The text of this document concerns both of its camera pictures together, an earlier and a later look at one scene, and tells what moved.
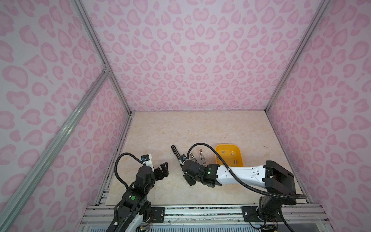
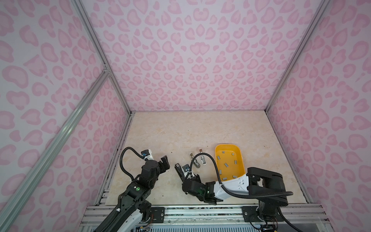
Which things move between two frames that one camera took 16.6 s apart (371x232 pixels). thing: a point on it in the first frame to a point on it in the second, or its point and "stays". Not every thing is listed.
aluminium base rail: [302, 218] stays
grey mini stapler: [193, 159] stays
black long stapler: [176, 152] to [179, 170]
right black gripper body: [196, 177] to [200, 197]
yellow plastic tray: [231, 154] stays
